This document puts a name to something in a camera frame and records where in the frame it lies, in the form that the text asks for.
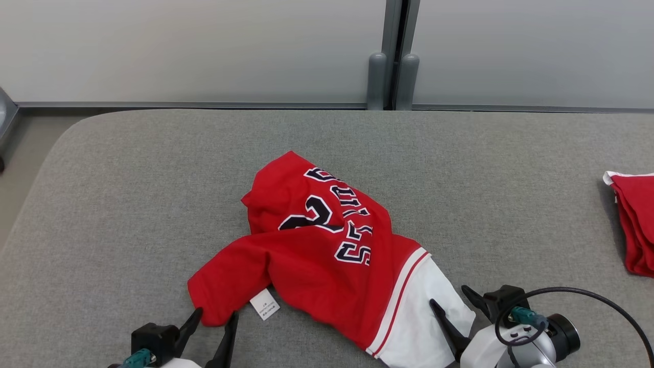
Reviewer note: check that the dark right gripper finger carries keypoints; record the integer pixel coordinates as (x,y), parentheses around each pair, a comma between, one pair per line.
(452,329)
(477,304)

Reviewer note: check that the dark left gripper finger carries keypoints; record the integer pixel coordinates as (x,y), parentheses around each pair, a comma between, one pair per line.
(225,347)
(188,332)

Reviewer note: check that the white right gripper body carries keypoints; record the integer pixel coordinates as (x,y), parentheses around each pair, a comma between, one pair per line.
(500,352)

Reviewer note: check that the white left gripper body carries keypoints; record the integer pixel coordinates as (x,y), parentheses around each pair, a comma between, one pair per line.
(176,364)

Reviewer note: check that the red white basketball jersey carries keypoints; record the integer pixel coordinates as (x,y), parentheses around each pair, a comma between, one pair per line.
(317,271)

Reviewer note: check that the red basketball shorts white hem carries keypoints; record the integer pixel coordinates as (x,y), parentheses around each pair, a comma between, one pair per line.
(636,220)

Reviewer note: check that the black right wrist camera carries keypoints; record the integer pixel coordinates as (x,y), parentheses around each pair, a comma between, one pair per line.
(503,301)

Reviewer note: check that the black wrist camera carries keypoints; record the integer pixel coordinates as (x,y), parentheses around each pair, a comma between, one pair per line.
(153,340)
(503,301)

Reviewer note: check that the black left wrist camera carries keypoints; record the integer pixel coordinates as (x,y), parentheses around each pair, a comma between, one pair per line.
(153,340)

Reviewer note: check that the teal left camera connector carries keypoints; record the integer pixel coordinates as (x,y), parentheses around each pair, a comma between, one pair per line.
(137,359)

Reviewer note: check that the teal camera connector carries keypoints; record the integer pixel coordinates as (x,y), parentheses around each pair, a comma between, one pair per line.
(526,317)
(137,359)

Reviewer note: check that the teal right camera connector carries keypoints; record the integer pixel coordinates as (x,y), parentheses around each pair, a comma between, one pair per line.
(526,317)

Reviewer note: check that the grey partition base rail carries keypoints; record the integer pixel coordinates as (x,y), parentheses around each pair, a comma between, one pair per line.
(204,105)
(536,108)

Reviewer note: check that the grey rounded post bumper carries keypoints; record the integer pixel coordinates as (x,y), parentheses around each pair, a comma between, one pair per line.
(408,82)
(377,82)

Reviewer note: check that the grey partition frame post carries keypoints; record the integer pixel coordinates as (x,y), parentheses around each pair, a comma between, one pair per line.
(392,25)

